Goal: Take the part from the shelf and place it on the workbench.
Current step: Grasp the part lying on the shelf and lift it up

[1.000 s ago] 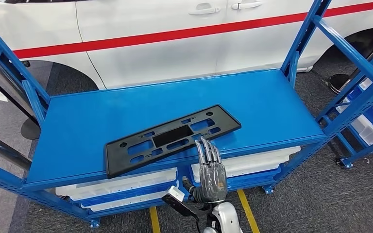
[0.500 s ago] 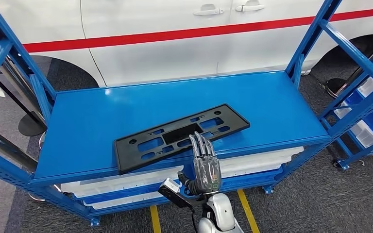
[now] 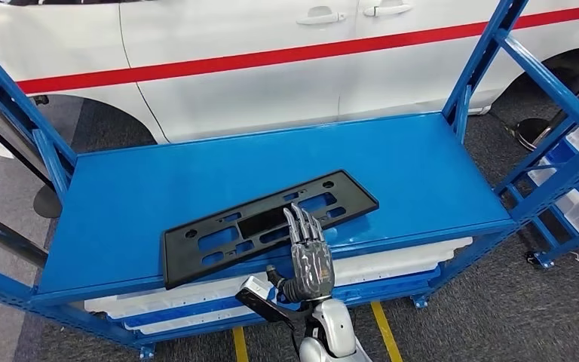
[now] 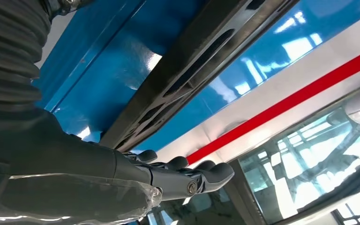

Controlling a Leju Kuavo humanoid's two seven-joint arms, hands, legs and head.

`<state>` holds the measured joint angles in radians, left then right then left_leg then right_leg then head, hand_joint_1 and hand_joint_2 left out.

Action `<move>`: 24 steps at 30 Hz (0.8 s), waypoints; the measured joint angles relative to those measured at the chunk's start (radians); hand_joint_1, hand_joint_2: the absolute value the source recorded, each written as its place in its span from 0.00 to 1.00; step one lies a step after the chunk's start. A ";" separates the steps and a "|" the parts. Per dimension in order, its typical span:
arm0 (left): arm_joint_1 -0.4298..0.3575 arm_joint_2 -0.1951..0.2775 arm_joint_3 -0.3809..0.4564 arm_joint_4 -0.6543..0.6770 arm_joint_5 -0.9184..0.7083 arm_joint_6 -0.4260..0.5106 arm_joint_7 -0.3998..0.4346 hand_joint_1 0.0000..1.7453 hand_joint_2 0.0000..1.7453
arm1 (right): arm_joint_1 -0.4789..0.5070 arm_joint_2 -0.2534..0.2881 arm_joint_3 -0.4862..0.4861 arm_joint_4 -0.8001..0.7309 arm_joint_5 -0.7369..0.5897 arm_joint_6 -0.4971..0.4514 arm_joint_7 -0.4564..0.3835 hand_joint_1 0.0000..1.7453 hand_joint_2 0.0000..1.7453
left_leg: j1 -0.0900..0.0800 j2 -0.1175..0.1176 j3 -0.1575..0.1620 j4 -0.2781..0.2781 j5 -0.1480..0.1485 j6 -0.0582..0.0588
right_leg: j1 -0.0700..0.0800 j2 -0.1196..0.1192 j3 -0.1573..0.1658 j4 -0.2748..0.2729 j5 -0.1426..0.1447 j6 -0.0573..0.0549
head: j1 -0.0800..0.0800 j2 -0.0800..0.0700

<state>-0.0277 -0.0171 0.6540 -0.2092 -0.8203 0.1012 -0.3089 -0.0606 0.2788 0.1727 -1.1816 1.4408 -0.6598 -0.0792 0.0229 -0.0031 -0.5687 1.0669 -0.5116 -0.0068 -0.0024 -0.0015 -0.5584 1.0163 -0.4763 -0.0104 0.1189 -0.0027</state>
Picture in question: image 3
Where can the yellow floor tape square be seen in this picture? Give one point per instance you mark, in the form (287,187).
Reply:
(239,345)

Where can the blue wheeled shelf rack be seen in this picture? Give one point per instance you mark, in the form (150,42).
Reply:
(544,257)

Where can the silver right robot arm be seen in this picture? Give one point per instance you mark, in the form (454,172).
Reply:
(337,325)

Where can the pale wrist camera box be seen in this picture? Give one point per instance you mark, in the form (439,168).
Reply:
(257,289)

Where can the black stanchion post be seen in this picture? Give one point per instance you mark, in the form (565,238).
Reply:
(47,202)

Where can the black round stand base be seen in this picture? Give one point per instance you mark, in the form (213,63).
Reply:
(531,135)

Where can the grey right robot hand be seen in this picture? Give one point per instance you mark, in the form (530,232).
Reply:
(314,270)

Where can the black plastic plate bracket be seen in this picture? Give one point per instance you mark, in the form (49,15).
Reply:
(179,260)

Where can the white car red stripe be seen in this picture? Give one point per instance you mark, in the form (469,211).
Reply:
(244,100)

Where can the blue metal shelf rack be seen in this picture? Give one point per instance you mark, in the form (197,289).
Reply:
(394,165)

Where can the dark metal rail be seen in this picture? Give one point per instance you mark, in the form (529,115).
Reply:
(5,236)

